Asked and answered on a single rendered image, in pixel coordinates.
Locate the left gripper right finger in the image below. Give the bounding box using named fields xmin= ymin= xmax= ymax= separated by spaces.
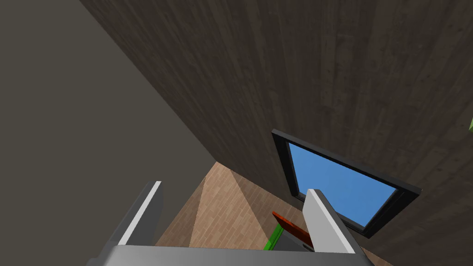
xmin=302 ymin=188 xmax=366 ymax=254

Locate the red green grey furniture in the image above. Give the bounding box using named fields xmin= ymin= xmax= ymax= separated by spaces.
xmin=263 ymin=211 xmax=315 ymax=253

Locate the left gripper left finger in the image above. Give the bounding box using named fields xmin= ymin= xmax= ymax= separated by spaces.
xmin=109 ymin=181 xmax=164 ymax=246

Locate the black framed window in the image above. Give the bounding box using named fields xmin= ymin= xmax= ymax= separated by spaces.
xmin=271 ymin=129 xmax=423 ymax=239

